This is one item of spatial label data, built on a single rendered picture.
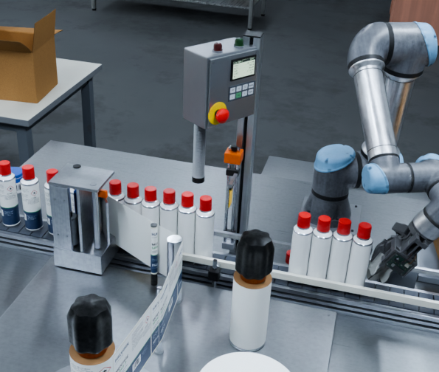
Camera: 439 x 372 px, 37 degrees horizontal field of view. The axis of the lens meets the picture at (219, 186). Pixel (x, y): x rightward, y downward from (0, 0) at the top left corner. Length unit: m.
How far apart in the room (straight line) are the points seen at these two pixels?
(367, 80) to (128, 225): 0.73
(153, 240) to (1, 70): 1.68
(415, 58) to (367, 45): 0.14
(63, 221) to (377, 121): 0.85
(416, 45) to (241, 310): 0.84
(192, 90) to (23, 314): 0.70
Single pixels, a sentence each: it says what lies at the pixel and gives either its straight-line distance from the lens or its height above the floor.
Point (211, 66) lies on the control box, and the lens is 1.60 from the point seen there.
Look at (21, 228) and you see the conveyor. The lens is 2.05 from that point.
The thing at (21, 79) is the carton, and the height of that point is 0.89.
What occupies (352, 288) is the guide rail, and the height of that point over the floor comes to 0.91.
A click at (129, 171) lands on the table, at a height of 0.83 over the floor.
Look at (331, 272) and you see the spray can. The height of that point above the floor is 0.93.
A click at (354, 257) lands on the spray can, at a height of 1.00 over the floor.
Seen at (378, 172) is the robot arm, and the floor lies 1.24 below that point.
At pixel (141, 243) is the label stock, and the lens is 1.77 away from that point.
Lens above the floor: 1.98
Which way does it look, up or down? 29 degrees down
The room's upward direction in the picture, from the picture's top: 3 degrees clockwise
